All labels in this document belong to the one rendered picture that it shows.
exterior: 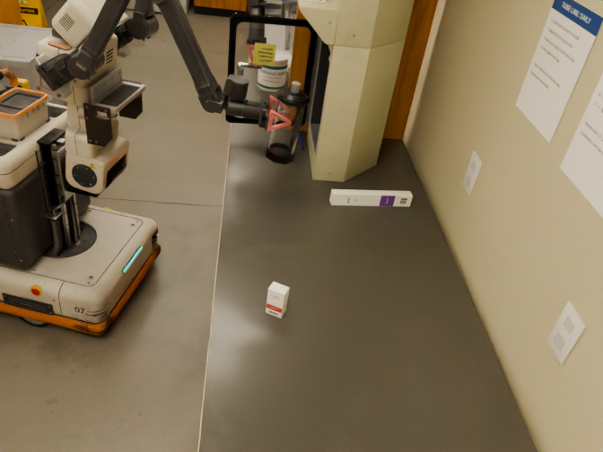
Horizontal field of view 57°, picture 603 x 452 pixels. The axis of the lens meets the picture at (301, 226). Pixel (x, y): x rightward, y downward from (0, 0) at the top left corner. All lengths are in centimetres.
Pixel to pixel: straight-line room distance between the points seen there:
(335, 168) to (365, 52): 41
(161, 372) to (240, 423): 132
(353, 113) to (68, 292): 138
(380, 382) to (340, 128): 88
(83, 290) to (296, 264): 116
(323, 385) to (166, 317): 152
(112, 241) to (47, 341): 51
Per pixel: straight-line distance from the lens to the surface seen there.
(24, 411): 247
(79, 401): 245
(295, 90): 180
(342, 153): 189
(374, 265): 160
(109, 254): 262
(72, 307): 251
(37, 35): 404
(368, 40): 175
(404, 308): 150
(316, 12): 171
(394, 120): 229
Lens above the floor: 193
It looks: 36 degrees down
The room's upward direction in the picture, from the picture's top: 9 degrees clockwise
